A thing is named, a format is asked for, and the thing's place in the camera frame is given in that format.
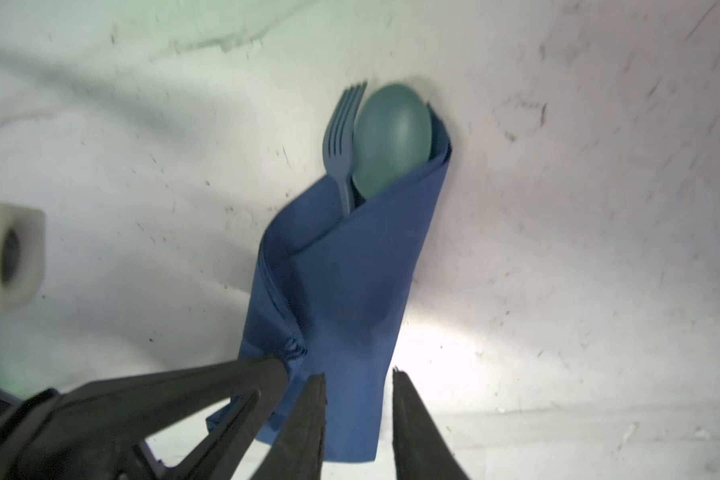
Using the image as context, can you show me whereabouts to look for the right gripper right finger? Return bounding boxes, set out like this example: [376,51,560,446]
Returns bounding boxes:
[392,369,468,480]

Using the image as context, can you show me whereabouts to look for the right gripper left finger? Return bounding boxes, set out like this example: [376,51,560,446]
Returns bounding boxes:
[252,374,327,480]

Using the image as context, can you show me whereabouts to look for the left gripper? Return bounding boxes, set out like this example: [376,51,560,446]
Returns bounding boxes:
[0,358,288,479]

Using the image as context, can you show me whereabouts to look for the dark blue paper napkin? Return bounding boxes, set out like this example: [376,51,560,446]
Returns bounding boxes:
[239,118,452,463]

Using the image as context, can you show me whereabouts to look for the blue plastic fork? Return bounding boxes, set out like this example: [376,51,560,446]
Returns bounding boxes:
[322,81,367,217]

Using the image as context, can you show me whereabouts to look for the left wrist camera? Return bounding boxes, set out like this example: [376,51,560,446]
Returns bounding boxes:
[0,203,46,314]

